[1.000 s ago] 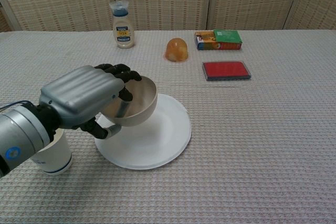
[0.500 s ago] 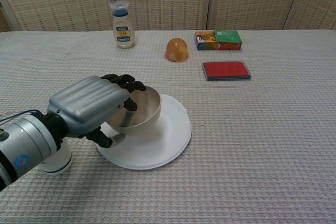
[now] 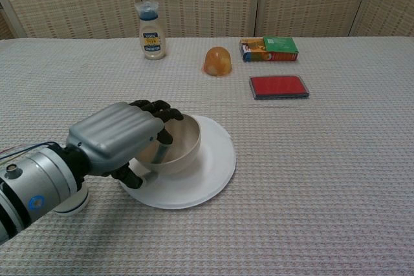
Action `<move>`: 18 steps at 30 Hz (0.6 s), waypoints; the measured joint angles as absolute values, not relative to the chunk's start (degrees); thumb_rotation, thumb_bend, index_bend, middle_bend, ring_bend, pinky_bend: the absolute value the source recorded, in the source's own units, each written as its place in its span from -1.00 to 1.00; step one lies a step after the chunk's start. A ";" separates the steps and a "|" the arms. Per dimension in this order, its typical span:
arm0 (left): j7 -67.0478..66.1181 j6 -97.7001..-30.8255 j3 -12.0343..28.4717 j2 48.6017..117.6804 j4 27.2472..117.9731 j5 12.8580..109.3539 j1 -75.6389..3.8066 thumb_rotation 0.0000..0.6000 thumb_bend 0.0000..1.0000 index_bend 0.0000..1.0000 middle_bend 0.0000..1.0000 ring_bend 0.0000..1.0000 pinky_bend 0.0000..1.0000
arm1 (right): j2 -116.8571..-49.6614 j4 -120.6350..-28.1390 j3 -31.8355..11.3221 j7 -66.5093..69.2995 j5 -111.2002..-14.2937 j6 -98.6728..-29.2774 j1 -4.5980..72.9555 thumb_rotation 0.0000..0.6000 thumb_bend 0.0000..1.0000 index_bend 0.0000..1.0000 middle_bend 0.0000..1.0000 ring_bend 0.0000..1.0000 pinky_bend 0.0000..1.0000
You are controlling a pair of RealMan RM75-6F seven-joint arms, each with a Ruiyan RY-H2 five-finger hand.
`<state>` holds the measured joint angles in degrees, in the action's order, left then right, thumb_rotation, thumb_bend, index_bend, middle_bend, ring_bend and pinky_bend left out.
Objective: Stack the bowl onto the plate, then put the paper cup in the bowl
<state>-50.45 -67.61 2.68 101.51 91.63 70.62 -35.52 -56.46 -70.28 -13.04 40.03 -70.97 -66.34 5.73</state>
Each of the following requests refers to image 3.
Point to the left silver and black robot hand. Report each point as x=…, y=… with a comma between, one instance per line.
x=113, y=133

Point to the beige bowl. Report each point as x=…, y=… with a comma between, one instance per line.
x=181, y=159

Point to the orange and green carton box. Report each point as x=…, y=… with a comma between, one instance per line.
x=268, y=49

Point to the pale woven tablecloth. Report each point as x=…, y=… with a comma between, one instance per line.
x=307, y=176

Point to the red ink pad case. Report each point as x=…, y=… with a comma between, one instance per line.
x=278, y=86

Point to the mayonnaise bottle with blue cap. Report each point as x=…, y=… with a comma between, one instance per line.
x=152, y=46

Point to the orange jelly cup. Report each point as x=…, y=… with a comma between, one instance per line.
x=216, y=61

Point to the white paper plate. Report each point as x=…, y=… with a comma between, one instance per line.
x=210, y=176

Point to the white paper cup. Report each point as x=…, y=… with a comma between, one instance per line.
x=76, y=203

